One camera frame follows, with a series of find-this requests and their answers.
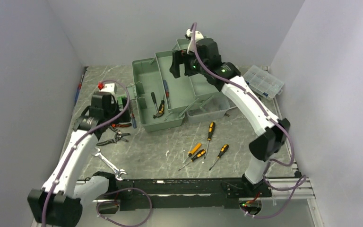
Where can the clear compartment organizer box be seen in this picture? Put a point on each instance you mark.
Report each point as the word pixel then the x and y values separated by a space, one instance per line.
pixel 263 83

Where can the yellow black handle hammer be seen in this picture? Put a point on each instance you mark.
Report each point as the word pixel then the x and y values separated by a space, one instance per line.
pixel 160 111

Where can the blue red long screwdriver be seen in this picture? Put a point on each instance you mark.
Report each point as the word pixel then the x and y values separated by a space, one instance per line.
pixel 167 93

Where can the large silver open-end wrench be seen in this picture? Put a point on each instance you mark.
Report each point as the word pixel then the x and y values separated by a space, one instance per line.
pixel 109 163

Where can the aluminium frame rail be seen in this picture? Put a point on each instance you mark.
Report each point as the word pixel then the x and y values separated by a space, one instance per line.
pixel 294 188

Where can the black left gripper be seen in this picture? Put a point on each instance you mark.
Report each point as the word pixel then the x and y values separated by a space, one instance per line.
pixel 124 117

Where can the green label screwdriver bit box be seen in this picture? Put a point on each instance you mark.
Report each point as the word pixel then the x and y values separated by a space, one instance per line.
pixel 122 101

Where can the short yellow screwdriver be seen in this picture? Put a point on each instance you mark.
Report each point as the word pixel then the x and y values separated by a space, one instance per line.
pixel 193 151

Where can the yellow black medium screwdriver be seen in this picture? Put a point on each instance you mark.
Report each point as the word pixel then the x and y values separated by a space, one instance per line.
pixel 194 157

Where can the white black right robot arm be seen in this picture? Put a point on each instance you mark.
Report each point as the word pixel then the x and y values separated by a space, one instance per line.
pixel 202 57

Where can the blue red small screwdriver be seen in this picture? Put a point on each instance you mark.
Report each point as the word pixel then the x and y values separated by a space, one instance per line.
pixel 133 119

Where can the green toolbox tray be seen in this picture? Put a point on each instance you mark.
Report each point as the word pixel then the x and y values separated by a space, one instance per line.
pixel 197 86
pixel 180 89

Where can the long yellow black screwdriver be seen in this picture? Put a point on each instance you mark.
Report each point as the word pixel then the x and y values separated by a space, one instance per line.
pixel 211 130

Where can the black yellow pliers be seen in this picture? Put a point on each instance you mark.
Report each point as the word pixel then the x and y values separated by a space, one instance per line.
pixel 119 136

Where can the green middle toolbox tray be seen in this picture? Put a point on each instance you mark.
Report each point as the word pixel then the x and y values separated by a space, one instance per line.
pixel 180 89

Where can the red blue tool at wall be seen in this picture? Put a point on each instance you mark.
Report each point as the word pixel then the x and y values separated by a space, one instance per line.
pixel 80 84

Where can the green toolbox base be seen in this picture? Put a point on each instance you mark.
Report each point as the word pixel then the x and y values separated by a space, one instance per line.
pixel 149 91

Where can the orange black needle-nose pliers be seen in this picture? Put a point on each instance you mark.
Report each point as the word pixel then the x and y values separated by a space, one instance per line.
pixel 121 125

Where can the green top toolbox tray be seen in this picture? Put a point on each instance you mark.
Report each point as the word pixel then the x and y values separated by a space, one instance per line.
pixel 197 86

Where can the yellow black stubby screwdriver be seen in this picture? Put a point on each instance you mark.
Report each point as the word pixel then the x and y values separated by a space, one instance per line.
pixel 222 151

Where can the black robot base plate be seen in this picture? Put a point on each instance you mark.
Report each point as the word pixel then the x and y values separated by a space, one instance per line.
pixel 133 194

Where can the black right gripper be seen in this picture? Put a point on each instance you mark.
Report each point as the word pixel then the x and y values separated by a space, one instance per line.
pixel 180 57

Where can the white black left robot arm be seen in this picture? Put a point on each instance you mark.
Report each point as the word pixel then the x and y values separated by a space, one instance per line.
pixel 60 201

